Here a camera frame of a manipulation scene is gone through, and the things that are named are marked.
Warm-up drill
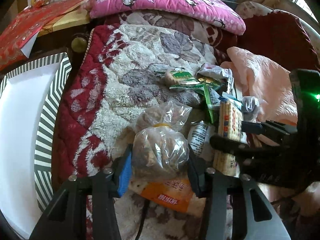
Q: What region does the tall cracker sleeve packet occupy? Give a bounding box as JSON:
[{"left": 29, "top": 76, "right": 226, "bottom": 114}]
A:
[{"left": 213, "top": 98, "right": 243, "bottom": 177}]

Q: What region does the light blue snack packet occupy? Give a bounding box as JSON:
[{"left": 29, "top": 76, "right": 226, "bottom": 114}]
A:
[{"left": 187, "top": 121, "right": 215, "bottom": 161}]

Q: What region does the clear bag of nuts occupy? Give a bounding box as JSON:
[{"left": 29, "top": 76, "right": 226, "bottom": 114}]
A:
[{"left": 132, "top": 100, "right": 192, "bottom": 182}]

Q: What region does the orange cracker packet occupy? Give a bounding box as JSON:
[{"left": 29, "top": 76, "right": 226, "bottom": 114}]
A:
[{"left": 129, "top": 178, "right": 206, "bottom": 217}]

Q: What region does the black green snack packet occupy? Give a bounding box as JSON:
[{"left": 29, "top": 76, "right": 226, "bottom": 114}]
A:
[{"left": 203, "top": 85, "right": 220, "bottom": 124}]

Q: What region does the small clear wrapped candy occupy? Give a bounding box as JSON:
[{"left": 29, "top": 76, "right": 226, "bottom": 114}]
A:
[{"left": 241, "top": 96, "right": 260, "bottom": 122}]

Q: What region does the peach pink blanket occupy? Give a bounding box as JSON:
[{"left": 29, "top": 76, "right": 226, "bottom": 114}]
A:
[{"left": 221, "top": 47, "right": 298, "bottom": 126}]

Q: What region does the dark green snack packet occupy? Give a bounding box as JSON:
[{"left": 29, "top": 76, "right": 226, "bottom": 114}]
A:
[{"left": 169, "top": 77, "right": 224, "bottom": 92}]

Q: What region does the white silver snack bag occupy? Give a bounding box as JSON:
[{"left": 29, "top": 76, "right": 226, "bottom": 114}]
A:
[{"left": 196, "top": 63, "right": 234, "bottom": 95}]

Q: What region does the green biscuit packet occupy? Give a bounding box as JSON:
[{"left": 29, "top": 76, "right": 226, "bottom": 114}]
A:
[{"left": 164, "top": 69, "right": 200, "bottom": 87}]

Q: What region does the dark red cushion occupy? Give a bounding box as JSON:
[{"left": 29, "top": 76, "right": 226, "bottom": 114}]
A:
[{"left": 237, "top": 11, "right": 319, "bottom": 71}]

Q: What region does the green striped white tray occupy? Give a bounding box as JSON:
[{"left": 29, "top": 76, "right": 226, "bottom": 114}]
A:
[{"left": 1, "top": 52, "right": 72, "bottom": 239}]

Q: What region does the floral red cream blanket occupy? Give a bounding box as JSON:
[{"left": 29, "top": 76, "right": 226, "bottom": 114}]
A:
[{"left": 52, "top": 10, "right": 238, "bottom": 239}]

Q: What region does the pink penguin quilt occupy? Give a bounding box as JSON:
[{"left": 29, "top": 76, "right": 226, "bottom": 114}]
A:
[{"left": 84, "top": 0, "right": 246, "bottom": 35}]

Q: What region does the round brass knob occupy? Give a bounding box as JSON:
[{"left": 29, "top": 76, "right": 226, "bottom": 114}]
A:
[{"left": 71, "top": 37, "right": 88, "bottom": 53}]

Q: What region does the red patterned paper sheet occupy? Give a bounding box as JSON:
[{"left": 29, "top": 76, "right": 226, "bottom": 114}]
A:
[{"left": 1, "top": 0, "right": 85, "bottom": 70}]

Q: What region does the yellow gold box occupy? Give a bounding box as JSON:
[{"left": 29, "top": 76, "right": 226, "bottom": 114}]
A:
[{"left": 38, "top": 7, "right": 91, "bottom": 37}]

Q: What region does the santa figurine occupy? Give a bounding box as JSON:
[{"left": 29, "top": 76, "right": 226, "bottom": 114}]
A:
[{"left": 31, "top": 0, "right": 54, "bottom": 8}]

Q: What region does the black cable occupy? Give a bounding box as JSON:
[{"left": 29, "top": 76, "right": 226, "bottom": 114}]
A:
[{"left": 134, "top": 198, "right": 151, "bottom": 240}]

